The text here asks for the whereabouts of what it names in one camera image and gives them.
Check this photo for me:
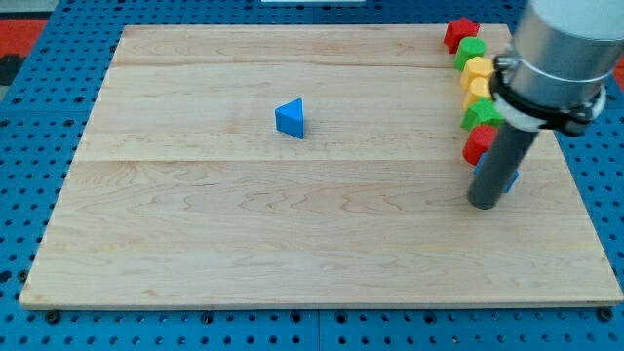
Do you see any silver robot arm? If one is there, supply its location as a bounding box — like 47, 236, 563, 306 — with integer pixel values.
490, 0, 623, 137

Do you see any blue triangle block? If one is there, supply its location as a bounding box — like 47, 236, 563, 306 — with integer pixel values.
274, 98, 305, 139

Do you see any wooden board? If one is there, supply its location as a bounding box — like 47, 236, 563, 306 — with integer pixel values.
19, 24, 623, 310

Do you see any blue block behind rod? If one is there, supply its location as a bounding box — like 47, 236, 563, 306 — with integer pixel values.
473, 152, 520, 194

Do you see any red cylinder block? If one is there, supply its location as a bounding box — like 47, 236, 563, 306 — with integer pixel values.
462, 125, 498, 166

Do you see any green star block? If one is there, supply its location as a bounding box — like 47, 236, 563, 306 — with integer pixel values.
460, 97, 503, 132

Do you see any yellow heart block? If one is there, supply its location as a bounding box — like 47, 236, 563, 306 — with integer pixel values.
462, 77, 491, 111

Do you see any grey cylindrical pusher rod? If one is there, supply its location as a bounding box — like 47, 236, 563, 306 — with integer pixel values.
467, 122, 538, 210

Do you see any yellow hexagon block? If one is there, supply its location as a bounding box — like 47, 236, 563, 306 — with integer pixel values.
459, 57, 494, 91

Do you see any green cylinder block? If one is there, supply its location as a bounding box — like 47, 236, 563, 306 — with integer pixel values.
453, 36, 487, 71

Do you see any red star block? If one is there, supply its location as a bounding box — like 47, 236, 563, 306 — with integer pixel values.
443, 17, 481, 54

